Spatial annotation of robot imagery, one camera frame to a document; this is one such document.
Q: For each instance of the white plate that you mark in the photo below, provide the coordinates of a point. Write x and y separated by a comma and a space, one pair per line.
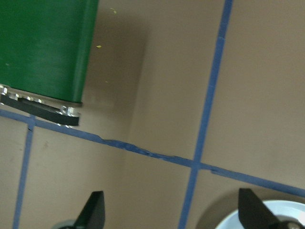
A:
286, 207

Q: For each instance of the green conveyor belt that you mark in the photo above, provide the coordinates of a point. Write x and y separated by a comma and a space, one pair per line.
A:
40, 47

